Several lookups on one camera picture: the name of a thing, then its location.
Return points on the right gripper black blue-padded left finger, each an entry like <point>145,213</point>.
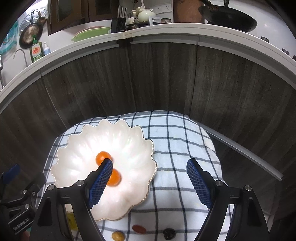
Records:
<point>51,223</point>

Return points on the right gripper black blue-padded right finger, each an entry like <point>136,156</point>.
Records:
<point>247,222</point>

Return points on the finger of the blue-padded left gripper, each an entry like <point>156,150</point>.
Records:
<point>9,175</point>

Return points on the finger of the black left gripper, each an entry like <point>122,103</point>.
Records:
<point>34,182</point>

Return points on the yellow green apple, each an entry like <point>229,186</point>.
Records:
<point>71,221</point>

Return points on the red cherry tomato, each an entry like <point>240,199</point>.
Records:
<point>139,229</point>

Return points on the yellow cherry tomato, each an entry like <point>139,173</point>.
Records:
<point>118,236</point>

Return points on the blue checked white cloth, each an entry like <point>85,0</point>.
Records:
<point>172,201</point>

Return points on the grey metal strip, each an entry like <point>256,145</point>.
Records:
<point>243,151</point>

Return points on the upper orange mandarin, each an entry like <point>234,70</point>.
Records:
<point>101,156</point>

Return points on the orange mandarin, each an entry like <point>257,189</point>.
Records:
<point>114,179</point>
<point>101,156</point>

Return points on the dark purple grape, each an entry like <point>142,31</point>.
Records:
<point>169,233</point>

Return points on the lower orange mandarin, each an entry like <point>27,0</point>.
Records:
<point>114,179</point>

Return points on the white scalloped bowl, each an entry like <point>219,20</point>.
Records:
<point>131,155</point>

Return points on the green dish soap bottle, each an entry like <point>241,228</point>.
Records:
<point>36,50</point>

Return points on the small white pump bottle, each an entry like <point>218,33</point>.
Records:
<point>46,49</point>

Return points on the hanging copper frying pan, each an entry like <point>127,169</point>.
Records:
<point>30,33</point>

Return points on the green tray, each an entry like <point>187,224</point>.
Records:
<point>90,32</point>

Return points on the black knife block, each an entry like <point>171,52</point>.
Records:
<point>118,23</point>

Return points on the cream ceramic teapot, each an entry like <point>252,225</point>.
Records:
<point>144,15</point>

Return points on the black wok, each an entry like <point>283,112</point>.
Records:
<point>227,17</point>

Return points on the wooden cutting board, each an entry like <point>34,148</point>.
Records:
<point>186,11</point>

